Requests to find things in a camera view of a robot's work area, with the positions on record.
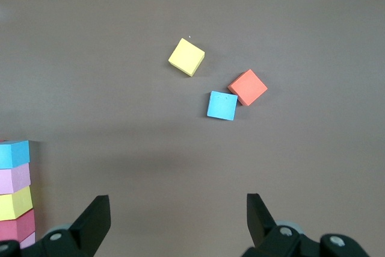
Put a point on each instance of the pink foam block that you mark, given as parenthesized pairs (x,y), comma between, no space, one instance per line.
(15,180)
(28,240)

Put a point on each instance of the orange foam block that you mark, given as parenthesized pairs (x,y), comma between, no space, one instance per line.
(248,87)

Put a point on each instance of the table cover mat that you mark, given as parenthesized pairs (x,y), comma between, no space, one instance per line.
(120,88)

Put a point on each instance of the red foam block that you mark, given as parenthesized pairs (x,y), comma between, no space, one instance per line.
(18,227)

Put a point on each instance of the yellow foam block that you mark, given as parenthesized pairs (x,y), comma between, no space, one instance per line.
(186,56)
(15,204)

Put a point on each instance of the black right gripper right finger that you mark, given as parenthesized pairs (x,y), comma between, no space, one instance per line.
(279,242)

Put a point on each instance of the blue foam block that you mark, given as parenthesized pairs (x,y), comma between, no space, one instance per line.
(13,154)
(222,106)

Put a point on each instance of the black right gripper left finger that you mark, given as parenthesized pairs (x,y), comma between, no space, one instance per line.
(75,239)

